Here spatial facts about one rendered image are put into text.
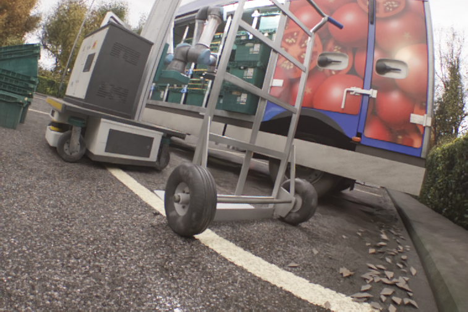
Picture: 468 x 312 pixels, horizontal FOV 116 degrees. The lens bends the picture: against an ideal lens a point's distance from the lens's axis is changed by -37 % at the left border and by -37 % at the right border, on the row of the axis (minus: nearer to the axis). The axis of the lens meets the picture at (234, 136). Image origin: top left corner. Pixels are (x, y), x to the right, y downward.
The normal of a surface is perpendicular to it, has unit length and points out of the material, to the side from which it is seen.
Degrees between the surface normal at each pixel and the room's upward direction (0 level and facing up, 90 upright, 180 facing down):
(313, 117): 90
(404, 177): 90
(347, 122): 90
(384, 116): 90
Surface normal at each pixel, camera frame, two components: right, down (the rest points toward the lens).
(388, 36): -0.58, -0.17
